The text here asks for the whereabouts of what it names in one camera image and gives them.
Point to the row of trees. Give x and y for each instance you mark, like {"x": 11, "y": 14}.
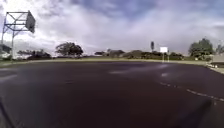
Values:
{"x": 140, "y": 54}

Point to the dark asphalt court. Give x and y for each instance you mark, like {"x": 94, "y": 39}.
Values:
{"x": 100, "y": 96}

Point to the broad dark tree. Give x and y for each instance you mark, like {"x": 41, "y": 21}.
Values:
{"x": 69, "y": 49}

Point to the white board on posts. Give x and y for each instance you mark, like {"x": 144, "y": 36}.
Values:
{"x": 163, "y": 50}

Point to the large round tree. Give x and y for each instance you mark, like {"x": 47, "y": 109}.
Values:
{"x": 201, "y": 49}

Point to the basketball hoop on metal frame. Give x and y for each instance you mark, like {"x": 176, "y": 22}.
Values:
{"x": 20, "y": 24}

